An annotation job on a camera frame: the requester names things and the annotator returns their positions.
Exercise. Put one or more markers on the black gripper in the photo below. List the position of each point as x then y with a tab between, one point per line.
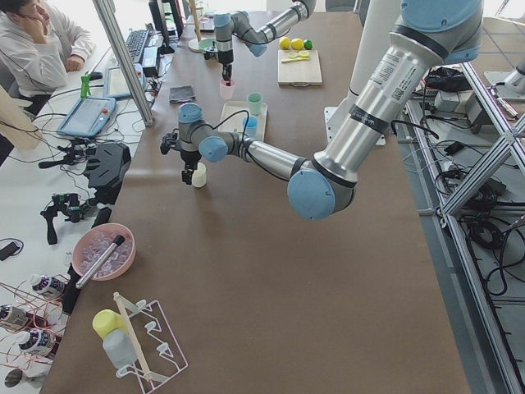
189	157
225	57

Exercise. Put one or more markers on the cream cup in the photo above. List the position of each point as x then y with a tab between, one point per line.
199	177

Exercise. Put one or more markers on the green cup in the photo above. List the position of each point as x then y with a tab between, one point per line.
255	100

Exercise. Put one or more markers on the blue cup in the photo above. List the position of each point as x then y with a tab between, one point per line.
250	126

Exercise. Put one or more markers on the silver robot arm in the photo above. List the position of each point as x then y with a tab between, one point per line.
228	25
425	34

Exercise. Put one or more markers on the cream rabbit tray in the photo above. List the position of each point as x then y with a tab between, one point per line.
234	112

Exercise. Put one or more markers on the wooden mug tree stand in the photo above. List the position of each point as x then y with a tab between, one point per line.
193	44

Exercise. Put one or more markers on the grey folded cloth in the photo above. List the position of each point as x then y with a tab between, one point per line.
181	94

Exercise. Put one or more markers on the yellow plastic knife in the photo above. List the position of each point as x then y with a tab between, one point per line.
294	59

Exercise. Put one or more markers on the yellow lemon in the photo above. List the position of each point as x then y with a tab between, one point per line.
297	44
284	43

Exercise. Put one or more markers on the wooden cutting board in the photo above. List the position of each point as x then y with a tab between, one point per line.
302	73

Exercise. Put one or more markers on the pink bowl with ice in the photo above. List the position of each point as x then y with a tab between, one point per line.
92	245

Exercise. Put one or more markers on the blue teach pendant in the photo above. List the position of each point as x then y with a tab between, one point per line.
115	85
88	117

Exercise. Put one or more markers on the yellow cup on rack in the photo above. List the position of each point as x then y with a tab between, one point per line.
106	321

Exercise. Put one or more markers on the grey cup on rack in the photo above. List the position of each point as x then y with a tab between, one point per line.
119	348

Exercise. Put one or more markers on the seated person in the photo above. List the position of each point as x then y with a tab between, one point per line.
40	45

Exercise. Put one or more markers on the black metal scoop handle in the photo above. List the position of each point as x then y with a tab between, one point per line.
118	240

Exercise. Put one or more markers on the aluminium frame post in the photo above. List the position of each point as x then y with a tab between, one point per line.
106	14

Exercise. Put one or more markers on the white wire cup rack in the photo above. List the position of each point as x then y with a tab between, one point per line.
159	355

